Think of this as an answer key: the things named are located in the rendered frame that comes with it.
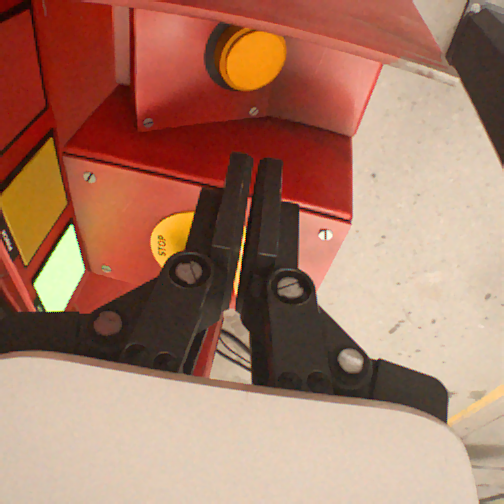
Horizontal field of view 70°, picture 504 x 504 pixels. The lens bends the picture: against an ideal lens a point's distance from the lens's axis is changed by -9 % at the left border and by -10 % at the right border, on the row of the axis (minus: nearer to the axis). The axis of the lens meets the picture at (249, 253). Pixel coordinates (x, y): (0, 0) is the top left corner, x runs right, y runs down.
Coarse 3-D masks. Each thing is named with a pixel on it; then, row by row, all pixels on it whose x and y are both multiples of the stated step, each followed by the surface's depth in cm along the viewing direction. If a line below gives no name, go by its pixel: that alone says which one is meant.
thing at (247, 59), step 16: (224, 32) 18; (240, 32) 18; (256, 32) 18; (224, 48) 18; (240, 48) 18; (256, 48) 19; (272, 48) 19; (224, 64) 19; (240, 64) 19; (256, 64) 20; (272, 64) 20; (240, 80) 20; (256, 80) 20
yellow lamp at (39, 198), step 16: (48, 144) 17; (32, 160) 16; (48, 160) 18; (16, 176) 16; (32, 176) 17; (48, 176) 18; (16, 192) 16; (32, 192) 17; (48, 192) 18; (64, 192) 20; (16, 208) 16; (32, 208) 17; (48, 208) 19; (64, 208) 21; (16, 224) 16; (32, 224) 18; (48, 224) 19; (16, 240) 17; (32, 240) 18; (32, 256) 18
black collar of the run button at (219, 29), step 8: (224, 24) 18; (216, 32) 18; (208, 40) 19; (216, 40) 19; (208, 48) 19; (208, 56) 19; (208, 64) 20; (208, 72) 20; (216, 72) 20; (216, 80) 21; (224, 80) 21; (224, 88) 21; (232, 88) 21
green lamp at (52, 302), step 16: (64, 240) 22; (64, 256) 22; (80, 256) 24; (48, 272) 20; (64, 272) 23; (80, 272) 25; (48, 288) 21; (64, 288) 23; (48, 304) 21; (64, 304) 24
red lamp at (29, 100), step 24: (0, 24) 12; (24, 24) 13; (0, 48) 12; (24, 48) 13; (0, 72) 12; (24, 72) 14; (0, 96) 13; (24, 96) 14; (0, 120) 13; (24, 120) 15; (0, 144) 14
